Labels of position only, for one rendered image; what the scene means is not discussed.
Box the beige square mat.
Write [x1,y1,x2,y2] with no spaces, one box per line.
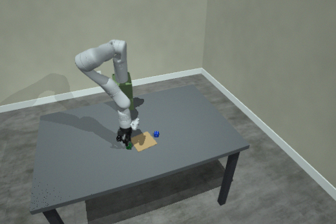
[131,132,157,152]

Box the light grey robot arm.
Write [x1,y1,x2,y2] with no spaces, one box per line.
[75,39,140,130]

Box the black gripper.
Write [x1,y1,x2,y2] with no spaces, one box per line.
[120,127,132,147]

